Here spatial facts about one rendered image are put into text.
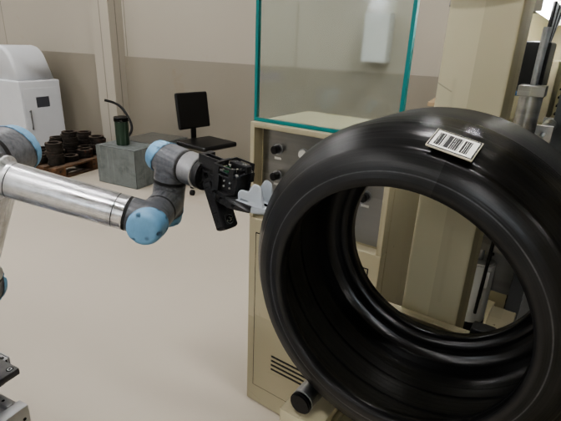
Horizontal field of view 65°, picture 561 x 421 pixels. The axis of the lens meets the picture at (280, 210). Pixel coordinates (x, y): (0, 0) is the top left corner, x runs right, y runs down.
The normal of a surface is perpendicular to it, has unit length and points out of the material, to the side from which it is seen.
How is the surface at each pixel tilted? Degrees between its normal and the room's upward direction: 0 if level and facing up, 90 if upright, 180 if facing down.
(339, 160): 80
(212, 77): 90
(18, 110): 90
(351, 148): 46
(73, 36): 90
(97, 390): 0
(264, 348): 90
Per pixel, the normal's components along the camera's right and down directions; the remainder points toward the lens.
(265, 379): -0.57, 0.27
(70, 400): 0.04, -0.93
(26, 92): 0.90, 0.19
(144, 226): -0.04, 0.36
